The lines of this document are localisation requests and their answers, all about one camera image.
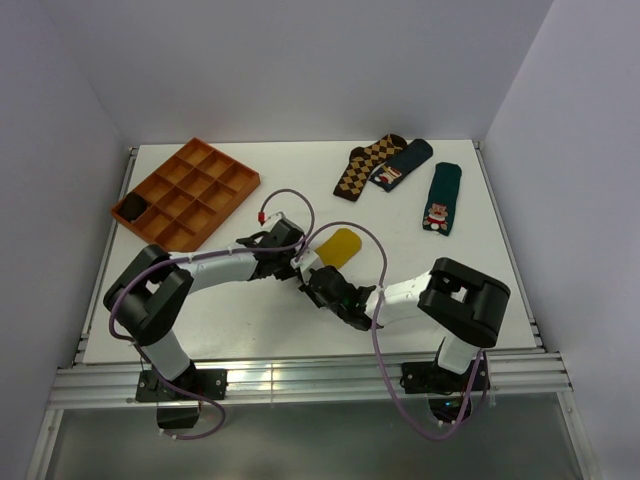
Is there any yellow sock with character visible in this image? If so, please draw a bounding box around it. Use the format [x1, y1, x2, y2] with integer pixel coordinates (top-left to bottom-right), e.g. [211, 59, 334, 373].
[314, 228, 362, 270]

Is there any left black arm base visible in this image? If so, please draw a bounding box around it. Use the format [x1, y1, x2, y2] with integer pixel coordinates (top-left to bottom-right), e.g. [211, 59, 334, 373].
[134, 367, 227, 439]

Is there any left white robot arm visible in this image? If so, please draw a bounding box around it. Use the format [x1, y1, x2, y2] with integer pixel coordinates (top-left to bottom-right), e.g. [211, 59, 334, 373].
[103, 219, 303, 399]

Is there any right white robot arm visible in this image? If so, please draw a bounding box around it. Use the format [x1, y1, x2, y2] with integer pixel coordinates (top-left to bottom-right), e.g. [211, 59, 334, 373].
[300, 257, 511, 390]

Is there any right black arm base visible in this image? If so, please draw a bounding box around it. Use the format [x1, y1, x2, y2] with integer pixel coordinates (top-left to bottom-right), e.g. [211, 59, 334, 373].
[399, 361, 474, 424]

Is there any orange compartment tray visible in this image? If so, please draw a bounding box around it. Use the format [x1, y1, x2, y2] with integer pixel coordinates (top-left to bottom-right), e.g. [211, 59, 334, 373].
[111, 137, 261, 252]

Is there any navy sock with pattern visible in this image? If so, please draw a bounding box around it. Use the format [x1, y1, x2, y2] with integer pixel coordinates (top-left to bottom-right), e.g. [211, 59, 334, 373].
[370, 139, 434, 193]

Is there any brown argyle sock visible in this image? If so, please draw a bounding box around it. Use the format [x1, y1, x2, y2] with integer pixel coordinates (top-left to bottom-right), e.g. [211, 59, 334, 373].
[333, 134, 408, 202]

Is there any dark green santa sock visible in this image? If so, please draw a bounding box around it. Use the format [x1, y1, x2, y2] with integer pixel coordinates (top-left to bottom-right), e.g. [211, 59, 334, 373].
[422, 162, 462, 236]

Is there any rolled dark sock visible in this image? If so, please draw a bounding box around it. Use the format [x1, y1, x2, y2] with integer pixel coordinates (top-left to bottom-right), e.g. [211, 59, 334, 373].
[117, 192, 148, 223]

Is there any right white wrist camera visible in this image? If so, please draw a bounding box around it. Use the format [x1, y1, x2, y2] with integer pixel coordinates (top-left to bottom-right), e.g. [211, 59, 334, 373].
[291, 249, 324, 284]

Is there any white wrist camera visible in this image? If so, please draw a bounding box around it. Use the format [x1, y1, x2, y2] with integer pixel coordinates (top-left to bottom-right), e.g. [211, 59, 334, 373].
[258, 211, 286, 230]
[291, 249, 324, 284]

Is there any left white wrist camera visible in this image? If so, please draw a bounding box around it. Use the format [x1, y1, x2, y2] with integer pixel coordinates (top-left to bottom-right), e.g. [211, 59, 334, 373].
[258, 211, 286, 230]

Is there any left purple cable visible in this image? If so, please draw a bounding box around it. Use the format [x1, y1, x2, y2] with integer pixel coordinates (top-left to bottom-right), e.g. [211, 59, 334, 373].
[107, 188, 315, 441]

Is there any aluminium frame rail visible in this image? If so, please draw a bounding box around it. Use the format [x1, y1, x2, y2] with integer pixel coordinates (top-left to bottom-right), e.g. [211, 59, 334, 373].
[46, 351, 572, 410]

